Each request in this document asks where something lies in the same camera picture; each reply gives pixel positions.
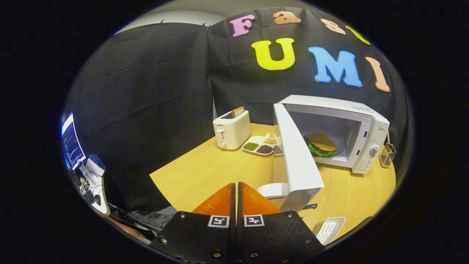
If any divided dish of beans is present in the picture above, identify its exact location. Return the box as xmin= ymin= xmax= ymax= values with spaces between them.
xmin=242 ymin=133 xmax=284 ymax=156

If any white microwave door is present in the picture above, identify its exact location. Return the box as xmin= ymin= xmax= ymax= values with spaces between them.
xmin=256 ymin=103 xmax=325 ymax=212

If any sandwich with green lettuce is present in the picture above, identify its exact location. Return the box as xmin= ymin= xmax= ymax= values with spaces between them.
xmin=305 ymin=133 xmax=337 ymax=157

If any wire mesh holder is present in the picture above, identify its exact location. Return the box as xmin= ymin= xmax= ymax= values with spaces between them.
xmin=380 ymin=143 xmax=397 ymax=168

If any white toaster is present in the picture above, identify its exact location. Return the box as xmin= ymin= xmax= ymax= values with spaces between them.
xmin=213 ymin=110 xmax=251 ymax=150

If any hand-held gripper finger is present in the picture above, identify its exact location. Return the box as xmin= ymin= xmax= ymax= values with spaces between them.
xmin=236 ymin=181 xmax=325 ymax=264
xmin=150 ymin=182 xmax=237 ymax=264

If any white microwave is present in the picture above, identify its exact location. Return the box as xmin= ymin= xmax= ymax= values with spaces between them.
xmin=256 ymin=95 xmax=390 ymax=212

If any white rectangular tray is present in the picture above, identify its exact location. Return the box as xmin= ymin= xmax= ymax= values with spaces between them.
xmin=315 ymin=217 xmax=346 ymax=246

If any computer monitor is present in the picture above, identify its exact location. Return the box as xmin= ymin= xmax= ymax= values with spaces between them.
xmin=61 ymin=112 xmax=86 ymax=171

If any white and blue device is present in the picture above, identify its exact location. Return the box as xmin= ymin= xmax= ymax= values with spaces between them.
xmin=78 ymin=154 xmax=110 ymax=216

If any grey crumpled bag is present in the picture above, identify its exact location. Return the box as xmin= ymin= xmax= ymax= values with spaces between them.
xmin=125 ymin=210 xmax=174 ymax=235

